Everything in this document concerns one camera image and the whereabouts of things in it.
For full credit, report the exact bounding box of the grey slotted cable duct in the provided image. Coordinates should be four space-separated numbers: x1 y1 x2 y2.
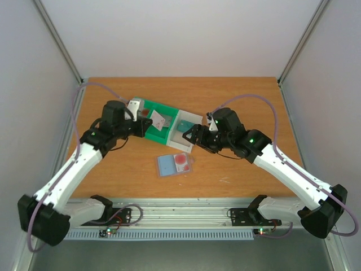
64 229 254 242

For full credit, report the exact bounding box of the right aluminium corner post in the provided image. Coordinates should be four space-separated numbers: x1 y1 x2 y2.
277 0 331 87

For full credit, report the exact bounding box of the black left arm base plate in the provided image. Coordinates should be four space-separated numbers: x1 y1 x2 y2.
82 208 132 226

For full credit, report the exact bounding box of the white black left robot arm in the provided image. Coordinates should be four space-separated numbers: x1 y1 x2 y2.
17 98 152 251

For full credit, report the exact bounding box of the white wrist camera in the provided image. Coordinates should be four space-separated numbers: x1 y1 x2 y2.
206 112 218 132
126 98 142 121

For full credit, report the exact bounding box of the left aluminium corner post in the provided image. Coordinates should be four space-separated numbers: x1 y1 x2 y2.
32 0 83 85

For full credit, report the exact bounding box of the white red circles card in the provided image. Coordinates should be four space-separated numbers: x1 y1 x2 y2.
173 153 190 173

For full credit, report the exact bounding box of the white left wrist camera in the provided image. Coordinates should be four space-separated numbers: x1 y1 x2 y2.
126 98 142 121

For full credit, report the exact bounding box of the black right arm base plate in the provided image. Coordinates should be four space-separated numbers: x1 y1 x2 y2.
227 208 282 227

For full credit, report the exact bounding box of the aluminium corner post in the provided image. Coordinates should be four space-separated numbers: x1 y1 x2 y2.
32 0 83 85
277 0 331 87

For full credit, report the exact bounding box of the aluminium front rail frame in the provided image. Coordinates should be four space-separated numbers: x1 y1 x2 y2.
25 196 336 229

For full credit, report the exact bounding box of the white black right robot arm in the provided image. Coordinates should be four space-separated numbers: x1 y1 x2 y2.
182 108 347 239

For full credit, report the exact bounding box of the silver grey card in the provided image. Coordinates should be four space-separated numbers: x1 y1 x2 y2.
161 115 173 128

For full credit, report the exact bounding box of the white storage bin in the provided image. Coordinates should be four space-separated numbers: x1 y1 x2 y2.
166 110 203 154

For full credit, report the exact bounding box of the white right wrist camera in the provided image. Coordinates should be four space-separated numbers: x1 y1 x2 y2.
206 112 218 132

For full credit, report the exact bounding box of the red patterned card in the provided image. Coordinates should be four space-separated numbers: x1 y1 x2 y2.
140 108 150 117

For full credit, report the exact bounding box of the teal credit card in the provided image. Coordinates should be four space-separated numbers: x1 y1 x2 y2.
177 120 194 133

